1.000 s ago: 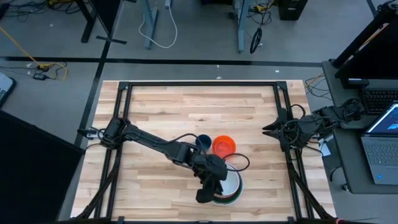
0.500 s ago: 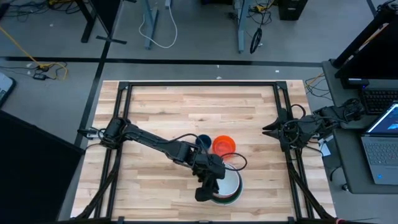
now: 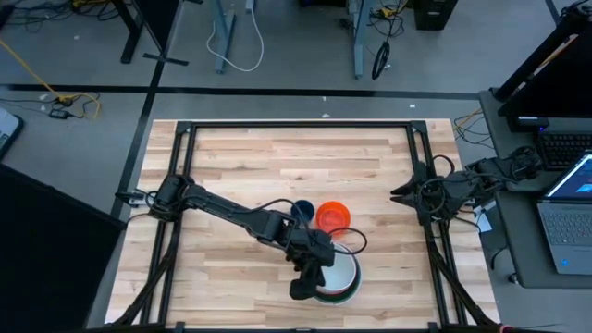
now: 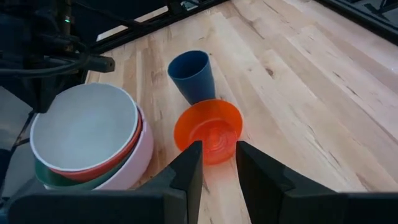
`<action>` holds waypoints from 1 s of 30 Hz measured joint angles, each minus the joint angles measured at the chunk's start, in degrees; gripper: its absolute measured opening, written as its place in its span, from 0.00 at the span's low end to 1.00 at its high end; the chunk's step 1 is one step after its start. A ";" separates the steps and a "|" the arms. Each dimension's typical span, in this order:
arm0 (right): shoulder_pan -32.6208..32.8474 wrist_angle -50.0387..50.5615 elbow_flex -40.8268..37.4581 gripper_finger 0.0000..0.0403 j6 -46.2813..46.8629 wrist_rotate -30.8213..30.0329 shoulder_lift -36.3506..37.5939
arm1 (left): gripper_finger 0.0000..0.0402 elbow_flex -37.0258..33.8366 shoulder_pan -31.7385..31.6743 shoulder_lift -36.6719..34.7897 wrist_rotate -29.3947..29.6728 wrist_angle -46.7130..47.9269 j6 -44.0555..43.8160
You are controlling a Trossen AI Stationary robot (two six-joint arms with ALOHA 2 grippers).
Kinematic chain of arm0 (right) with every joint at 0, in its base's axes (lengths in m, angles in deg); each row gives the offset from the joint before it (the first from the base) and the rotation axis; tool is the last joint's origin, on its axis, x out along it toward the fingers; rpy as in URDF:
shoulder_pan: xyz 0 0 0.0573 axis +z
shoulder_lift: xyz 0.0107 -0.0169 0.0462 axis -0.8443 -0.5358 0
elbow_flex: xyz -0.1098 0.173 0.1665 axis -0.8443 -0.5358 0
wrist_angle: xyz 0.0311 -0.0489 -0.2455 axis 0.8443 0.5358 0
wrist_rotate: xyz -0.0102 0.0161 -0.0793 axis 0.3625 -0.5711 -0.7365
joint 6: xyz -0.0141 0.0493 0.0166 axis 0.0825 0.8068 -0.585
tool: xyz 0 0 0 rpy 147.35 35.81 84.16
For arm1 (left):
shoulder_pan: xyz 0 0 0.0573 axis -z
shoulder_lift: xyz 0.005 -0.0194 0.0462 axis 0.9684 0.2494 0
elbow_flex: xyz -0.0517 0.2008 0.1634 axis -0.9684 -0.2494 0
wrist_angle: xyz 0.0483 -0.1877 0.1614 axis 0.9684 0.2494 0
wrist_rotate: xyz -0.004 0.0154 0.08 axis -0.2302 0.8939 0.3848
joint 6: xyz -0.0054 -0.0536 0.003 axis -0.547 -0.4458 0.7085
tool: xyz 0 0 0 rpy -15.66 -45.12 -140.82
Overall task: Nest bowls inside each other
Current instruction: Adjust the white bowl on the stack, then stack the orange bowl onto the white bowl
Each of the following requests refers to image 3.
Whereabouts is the yellow floor cable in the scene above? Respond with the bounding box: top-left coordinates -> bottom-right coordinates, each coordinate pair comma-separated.
0,38 -> 103,121

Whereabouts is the small grey connector box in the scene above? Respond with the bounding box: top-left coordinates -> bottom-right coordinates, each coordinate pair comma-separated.
115,189 -> 147,207

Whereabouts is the white floor cable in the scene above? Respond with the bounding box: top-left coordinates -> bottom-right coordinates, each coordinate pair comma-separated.
204,6 -> 266,74

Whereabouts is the dark blue plastic cup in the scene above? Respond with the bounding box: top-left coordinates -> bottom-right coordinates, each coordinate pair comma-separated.
290,199 -> 317,224

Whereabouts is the black keyboard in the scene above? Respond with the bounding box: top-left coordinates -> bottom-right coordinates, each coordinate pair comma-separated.
536,129 -> 592,172

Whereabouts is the large black monitor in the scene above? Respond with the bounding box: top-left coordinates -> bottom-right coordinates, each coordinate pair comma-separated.
491,0 -> 592,119

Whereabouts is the small black dock box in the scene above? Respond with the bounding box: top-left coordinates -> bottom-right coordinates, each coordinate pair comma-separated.
505,115 -> 552,134

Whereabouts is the black table leg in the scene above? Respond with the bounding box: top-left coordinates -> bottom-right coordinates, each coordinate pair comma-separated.
110,0 -> 145,66

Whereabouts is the black partition panel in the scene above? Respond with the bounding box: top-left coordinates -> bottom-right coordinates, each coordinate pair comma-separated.
135,0 -> 191,68

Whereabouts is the black computer tower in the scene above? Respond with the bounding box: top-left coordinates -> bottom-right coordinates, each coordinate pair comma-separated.
412,0 -> 461,32

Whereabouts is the black metal rig frame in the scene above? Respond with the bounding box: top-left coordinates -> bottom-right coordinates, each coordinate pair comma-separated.
105,118 -> 503,333

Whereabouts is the white paper tag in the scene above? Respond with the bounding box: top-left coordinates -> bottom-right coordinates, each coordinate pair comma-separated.
473,204 -> 494,234

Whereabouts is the large black panel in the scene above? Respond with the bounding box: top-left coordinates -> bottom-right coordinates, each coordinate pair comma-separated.
0,163 -> 128,333

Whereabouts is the small orange bowl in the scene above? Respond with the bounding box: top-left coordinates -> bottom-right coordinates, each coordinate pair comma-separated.
314,200 -> 353,235

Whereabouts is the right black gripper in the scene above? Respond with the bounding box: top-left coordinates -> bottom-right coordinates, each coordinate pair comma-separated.
389,174 -> 447,216

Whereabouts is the grey open laptop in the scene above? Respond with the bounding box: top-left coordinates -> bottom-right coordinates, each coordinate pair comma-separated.
536,151 -> 592,278

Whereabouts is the grey side desk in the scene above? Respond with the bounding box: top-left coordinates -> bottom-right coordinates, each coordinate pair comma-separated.
477,86 -> 592,290

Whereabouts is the grey flat device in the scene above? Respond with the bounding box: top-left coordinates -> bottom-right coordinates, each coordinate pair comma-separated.
0,106 -> 25,161

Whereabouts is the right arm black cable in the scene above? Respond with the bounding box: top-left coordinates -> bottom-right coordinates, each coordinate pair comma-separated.
417,154 -> 458,219

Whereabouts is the coiled black cable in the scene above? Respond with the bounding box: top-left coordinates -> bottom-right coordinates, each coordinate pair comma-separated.
370,40 -> 393,81

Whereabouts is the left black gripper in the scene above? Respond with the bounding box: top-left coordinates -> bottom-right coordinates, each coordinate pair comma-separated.
283,228 -> 337,302

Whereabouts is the yellow black cable bundle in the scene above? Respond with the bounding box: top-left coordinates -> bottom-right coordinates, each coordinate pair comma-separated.
339,0 -> 411,41

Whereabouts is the grey desk leg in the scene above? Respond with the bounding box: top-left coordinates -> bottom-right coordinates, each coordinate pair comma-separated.
348,0 -> 368,80
212,0 -> 239,76

